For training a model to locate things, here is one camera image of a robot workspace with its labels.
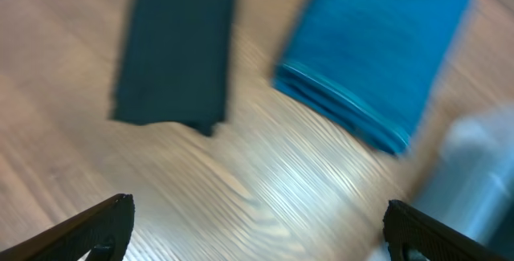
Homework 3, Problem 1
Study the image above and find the clear plastic storage container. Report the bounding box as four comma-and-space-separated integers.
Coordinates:
367, 106, 514, 261

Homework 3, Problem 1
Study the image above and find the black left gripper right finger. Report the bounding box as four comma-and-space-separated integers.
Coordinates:
383, 200, 506, 261

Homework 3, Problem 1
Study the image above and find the black folded cloth left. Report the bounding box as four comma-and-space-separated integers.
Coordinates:
111, 0, 235, 137

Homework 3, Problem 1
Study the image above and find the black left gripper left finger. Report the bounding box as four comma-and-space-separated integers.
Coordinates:
1, 194, 135, 261

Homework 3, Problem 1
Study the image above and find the blue denim folded cloth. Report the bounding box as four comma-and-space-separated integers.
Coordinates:
274, 0, 470, 155

